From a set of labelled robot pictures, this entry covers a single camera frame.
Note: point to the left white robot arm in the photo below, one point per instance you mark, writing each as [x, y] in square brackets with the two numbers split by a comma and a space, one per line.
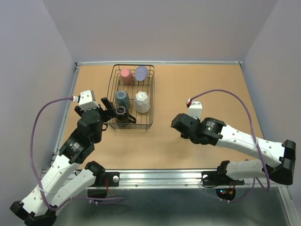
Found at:
[54, 191]

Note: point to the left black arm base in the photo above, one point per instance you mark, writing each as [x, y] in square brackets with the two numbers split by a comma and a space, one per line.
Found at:
[103, 184]

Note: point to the black handled ceramic mug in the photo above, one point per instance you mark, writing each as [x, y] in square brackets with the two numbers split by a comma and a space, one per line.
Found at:
[124, 118]

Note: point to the pink plastic cup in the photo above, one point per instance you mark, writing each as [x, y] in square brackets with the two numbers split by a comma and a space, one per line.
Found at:
[126, 76]

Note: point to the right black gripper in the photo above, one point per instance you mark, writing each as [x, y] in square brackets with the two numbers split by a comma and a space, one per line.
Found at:
[184, 136]

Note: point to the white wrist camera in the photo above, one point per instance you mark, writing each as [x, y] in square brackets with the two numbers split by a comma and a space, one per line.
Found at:
[194, 109]
[86, 100]

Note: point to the white ceramic mug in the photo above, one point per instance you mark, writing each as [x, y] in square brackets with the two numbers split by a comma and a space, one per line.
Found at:
[142, 102]

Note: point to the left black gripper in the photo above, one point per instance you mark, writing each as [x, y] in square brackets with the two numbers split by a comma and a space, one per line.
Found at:
[109, 113]

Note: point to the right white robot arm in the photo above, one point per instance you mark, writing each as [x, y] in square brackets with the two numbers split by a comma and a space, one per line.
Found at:
[275, 160]

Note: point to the purple plastic cup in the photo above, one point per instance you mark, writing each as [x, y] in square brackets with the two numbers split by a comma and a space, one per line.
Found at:
[141, 73]

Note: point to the grey ceramic mug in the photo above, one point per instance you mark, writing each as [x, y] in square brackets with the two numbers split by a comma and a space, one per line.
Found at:
[122, 99]

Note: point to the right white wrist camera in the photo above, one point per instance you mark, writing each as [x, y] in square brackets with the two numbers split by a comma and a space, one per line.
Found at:
[194, 109]

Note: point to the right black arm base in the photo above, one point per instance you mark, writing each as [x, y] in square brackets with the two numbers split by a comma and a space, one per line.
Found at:
[225, 187]

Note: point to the black wire dish rack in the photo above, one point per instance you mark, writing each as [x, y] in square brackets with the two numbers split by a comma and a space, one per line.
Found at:
[143, 120]

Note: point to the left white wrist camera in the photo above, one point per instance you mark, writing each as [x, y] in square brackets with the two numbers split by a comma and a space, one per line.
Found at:
[86, 100]

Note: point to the aluminium mounting rail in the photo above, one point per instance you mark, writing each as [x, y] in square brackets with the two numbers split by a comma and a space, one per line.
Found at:
[159, 178]

